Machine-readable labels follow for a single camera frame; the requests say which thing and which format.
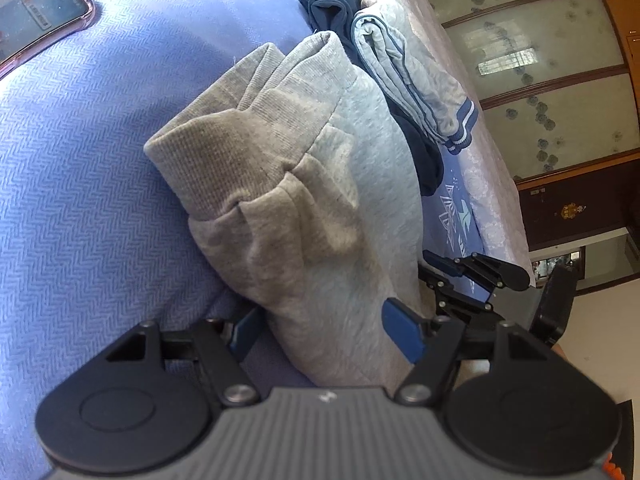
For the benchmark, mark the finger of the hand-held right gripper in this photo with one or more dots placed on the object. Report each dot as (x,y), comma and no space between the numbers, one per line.
(480,270)
(460,305)

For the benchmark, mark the grey sweatshirt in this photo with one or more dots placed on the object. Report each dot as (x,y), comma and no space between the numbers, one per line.
(310,210)

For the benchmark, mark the light grey striped garment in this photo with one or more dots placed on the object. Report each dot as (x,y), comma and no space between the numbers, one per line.
(410,85)

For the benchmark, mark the wardrobe with frosted glass doors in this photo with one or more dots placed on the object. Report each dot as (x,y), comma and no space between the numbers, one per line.
(550,60)

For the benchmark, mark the dark navy garment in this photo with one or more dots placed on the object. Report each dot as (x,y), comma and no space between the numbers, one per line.
(330,5)

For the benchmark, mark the smartphone in clear case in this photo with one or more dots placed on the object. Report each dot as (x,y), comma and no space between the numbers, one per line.
(35,15)

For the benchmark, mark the dark wooden door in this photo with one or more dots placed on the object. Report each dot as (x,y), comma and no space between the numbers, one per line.
(595,220)

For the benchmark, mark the blue printed bed sheet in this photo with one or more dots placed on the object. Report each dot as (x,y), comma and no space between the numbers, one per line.
(75,210)

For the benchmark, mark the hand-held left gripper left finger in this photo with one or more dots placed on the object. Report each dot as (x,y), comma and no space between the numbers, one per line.
(245,332)

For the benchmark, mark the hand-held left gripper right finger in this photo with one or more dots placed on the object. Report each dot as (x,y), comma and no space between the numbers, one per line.
(402,330)

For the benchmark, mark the gold door ornament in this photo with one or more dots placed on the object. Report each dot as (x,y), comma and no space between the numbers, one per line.
(568,211)

